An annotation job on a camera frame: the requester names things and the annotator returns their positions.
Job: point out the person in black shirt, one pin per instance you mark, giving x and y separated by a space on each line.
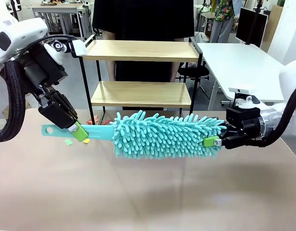
143 19

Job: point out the large white table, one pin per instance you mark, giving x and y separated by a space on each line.
234 65

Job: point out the person's right forearm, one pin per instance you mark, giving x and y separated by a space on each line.
111 71

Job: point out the brown board panel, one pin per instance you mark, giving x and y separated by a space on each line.
274 21

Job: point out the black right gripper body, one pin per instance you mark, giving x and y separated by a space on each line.
244 120

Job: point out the black computer monitor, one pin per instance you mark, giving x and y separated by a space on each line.
251 24

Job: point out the person in floral shirt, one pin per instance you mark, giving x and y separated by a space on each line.
222 14

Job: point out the person's left forearm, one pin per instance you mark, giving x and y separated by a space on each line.
175 72

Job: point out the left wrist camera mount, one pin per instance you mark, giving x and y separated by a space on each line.
79 48

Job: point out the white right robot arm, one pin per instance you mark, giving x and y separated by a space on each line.
292 72

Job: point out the red paper scrap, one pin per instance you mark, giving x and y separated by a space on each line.
90 121

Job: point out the two-tier wooden black-frame shelf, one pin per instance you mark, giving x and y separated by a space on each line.
138 49

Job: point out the black stool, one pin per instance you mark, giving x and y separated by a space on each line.
193 71

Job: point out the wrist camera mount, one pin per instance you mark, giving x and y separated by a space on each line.
79 48
244 91

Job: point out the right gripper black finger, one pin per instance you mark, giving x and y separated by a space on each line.
227 126
210 142

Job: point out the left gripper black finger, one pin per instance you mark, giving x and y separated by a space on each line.
56 113
64 101

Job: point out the green paper scrap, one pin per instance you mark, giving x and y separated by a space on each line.
68 142

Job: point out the grey background desk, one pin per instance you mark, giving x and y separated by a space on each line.
56 7

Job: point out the teal chenille duster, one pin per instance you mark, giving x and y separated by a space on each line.
157 137

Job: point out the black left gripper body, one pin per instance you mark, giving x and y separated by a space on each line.
40 69

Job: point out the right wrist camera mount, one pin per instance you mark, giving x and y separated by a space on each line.
244 91

